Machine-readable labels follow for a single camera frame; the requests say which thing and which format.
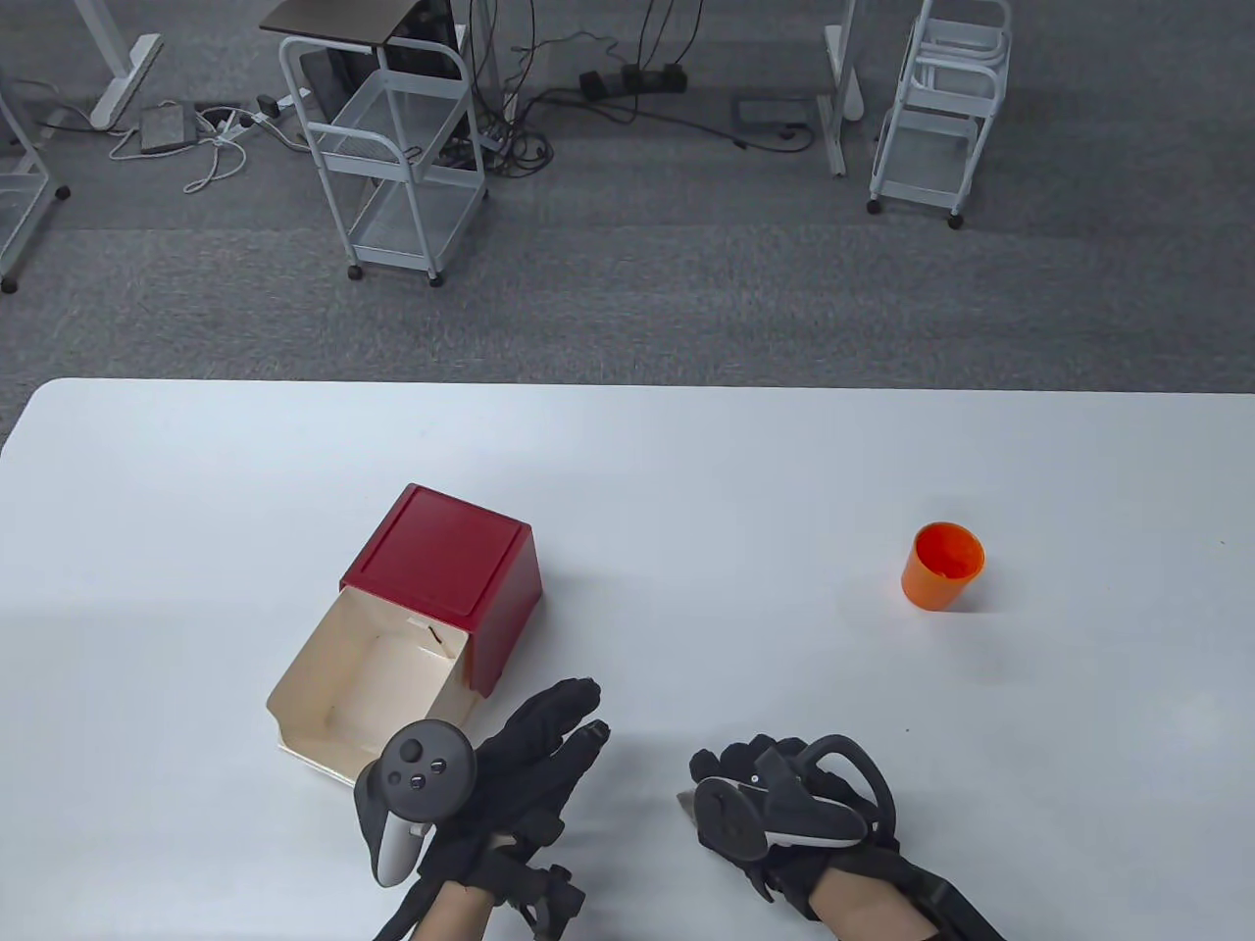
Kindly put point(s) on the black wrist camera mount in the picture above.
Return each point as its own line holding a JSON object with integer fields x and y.
{"x": 549, "y": 892}
{"x": 956, "y": 902}

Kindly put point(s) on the white stacked trolley cart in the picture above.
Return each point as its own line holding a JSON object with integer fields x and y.
{"x": 927, "y": 152}

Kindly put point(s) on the orange cup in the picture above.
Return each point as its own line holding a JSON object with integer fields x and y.
{"x": 941, "y": 573}

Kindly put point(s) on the white power strip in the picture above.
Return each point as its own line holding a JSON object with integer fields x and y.
{"x": 245, "y": 120}

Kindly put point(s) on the person's right hand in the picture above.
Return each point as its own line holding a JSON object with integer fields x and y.
{"x": 735, "y": 760}

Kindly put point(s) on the person's right forearm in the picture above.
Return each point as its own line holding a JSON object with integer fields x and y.
{"x": 868, "y": 912}

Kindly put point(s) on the black power strip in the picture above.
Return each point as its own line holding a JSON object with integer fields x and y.
{"x": 632, "y": 78}

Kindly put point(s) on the grey tea bag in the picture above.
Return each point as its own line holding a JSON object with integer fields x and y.
{"x": 686, "y": 806}

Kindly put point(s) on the dark wood desktop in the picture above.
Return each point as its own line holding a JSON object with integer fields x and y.
{"x": 333, "y": 20}

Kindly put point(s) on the black computer tower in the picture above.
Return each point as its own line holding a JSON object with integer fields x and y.
{"x": 422, "y": 29}

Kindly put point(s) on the red tea bag box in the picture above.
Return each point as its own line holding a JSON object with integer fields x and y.
{"x": 431, "y": 549}

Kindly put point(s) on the grey foot pedal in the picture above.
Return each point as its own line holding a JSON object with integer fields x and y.
{"x": 169, "y": 127}

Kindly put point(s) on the black and white controller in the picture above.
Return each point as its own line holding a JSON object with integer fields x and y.
{"x": 745, "y": 818}
{"x": 426, "y": 769}

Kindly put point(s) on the white desk leg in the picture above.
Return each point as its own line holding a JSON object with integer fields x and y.
{"x": 123, "y": 83}
{"x": 841, "y": 69}

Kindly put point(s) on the person's left forearm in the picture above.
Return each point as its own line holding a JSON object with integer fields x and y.
{"x": 451, "y": 912}

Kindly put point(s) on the person's left hand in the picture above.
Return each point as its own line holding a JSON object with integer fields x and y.
{"x": 529, "y": 755}

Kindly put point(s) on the cream tea bag box drawer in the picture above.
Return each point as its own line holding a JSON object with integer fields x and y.
{"x": 373, "y": 676}

